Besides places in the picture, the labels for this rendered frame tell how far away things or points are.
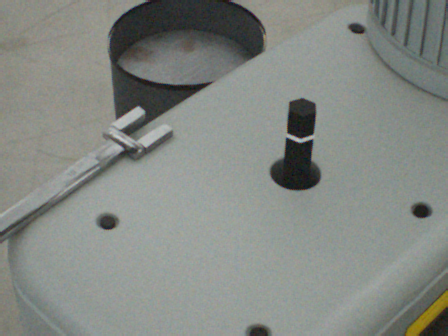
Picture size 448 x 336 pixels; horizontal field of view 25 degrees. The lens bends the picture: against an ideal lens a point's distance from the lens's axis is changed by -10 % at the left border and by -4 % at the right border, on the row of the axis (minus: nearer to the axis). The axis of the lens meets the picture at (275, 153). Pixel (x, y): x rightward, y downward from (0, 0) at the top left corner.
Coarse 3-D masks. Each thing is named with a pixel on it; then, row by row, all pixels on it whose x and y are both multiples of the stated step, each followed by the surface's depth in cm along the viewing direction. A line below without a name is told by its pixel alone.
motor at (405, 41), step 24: (384, 0) 89; (408, 0) 85; (432, 0) 84; (384, 24) 91; (408, 24) 87; (432, 24) 85; (384, 48) 91; (408, 48) 89; (432, 48) 87; (408, 72) 89; (432, 72) 87
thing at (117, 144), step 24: (120, 120) 83; (120, 144) 81; (144, 144) 81; (72, 168) 78; (96, 168) 79; (48, 192) 76; (72, 192) 77; (0, 216) 74; (24, 216) 74; (0, 240) 72
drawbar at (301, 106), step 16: (288, 112) 77; (304, 112) 76; (288, 128) 77; (304, 128) 77; (288, 144) 78; (304, 144) 78; (288, 160) 79; (304, 160) 79; (288, 176) 80; (304, 176) 80
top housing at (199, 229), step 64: (256, 64) 90; (320, 64) 91; (384, 64) 92; (192, 128) 84; (256, 128) 84; (320, 128) 85; (384, 128) 85; (128, 192) 78; (192, 192) 78; (256, 192) 79; (320, 192) 79; (384, 192) 80; (64, 256) 72; (128, 256) 73; (192, 256) 74; (256, 256) 74; (320, 256) 74; (384, 256) 75; (64, 320) 70; (128, 320) 69; (192, 320) 69; (256, 320) 70; (320, 320) 70; (384, 320) 73
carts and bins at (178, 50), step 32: (160, 0) 328; (192, 0) 330; (224, 0) 328; (128, 32) 325; (160, 32) 334; (192, 32) 334; (224, 32) 334; (256, 32) 322; (128, 64) 320; (160, 64) 321; (192, 64) 322; (224, 64) 322; (128, 96) 305; (160, 96) 298
